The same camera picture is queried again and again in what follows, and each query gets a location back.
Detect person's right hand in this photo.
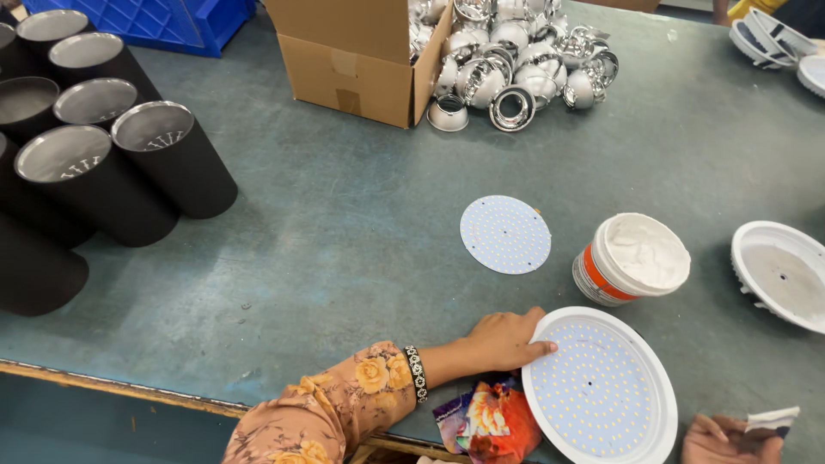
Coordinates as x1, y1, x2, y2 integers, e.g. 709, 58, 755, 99
681, 414, 785, 464

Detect person's left hand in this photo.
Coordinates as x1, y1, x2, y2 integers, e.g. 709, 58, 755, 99
464, 307, 559, 375

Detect white grey scraper card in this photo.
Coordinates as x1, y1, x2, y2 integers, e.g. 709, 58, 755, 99
745, 406, 801, 440

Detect white lamp housing with LED board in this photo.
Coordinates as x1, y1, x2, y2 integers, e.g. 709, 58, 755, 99
521, 306, 679, 464

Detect white empty lamp housing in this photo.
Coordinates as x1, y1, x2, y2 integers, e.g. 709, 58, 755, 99
730, 220, 825, 335

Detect white tub of thermal paste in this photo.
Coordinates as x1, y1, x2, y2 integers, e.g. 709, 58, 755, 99
572, 213, 692, 308

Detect colourful printed cloth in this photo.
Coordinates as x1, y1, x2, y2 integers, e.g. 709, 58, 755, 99
432, 375, 544, 464

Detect round white LED board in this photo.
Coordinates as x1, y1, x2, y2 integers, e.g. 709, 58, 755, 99
459, 195, 553, 275

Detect white ribbed lamp housing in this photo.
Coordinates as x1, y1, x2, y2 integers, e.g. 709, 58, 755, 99
797, 54, 825, 99

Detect stack of white lamp rings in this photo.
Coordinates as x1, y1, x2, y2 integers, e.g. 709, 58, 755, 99
729, 7, 821, 70

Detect pile of chrome reflector cups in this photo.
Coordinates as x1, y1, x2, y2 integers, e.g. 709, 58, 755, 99
409, 0, 620, 134

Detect brown cardboard box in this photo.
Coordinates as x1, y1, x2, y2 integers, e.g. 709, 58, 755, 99
264, 0, 456, 130

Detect group of black cylinder housings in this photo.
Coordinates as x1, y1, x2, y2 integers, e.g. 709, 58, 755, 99
0, 9, 238, 317

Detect blue plastic crate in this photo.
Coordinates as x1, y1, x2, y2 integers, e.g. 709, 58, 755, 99
22, 0, 257, 59

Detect black beaded bracelet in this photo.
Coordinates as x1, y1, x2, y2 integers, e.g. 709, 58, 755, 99
403, 345, 429, 404

